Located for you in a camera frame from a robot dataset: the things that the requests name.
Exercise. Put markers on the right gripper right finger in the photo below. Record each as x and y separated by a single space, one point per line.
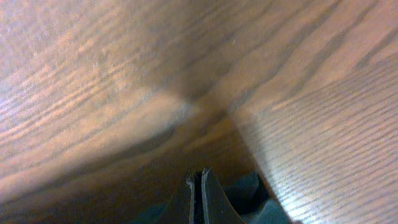
216 207

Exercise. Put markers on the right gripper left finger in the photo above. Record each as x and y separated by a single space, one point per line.
181 208

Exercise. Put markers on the black t-shirt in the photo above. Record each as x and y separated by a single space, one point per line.
247 195

